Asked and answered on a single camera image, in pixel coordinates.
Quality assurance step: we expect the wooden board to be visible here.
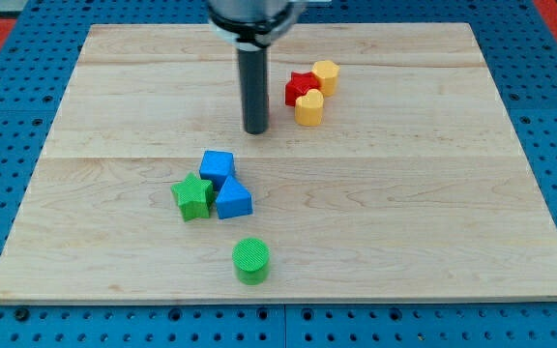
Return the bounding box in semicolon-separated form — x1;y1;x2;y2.
0;23;557;305

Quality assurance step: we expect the yellow hexagon block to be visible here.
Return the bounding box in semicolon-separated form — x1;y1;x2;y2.
311;60;340;97

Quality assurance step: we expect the blue triangle block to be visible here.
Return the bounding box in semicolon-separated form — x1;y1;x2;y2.
216;176;253;219

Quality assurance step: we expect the green star block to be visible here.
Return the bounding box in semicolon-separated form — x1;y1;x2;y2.
171;172;215;221

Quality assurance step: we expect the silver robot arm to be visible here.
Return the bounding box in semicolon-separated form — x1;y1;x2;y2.
207;0;307;134

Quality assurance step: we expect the green cylinder block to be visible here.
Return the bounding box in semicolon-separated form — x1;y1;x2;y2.
232;238;270;285

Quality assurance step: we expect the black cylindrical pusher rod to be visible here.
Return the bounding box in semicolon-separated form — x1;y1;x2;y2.
237;49;269;134

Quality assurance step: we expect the red star block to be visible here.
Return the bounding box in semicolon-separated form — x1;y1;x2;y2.
284;72;320;106

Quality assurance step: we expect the blue cube block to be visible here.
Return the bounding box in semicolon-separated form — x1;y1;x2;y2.
199;150;236;190

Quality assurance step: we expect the yellow heart block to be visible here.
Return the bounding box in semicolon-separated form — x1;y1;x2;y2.
294;89;324;127

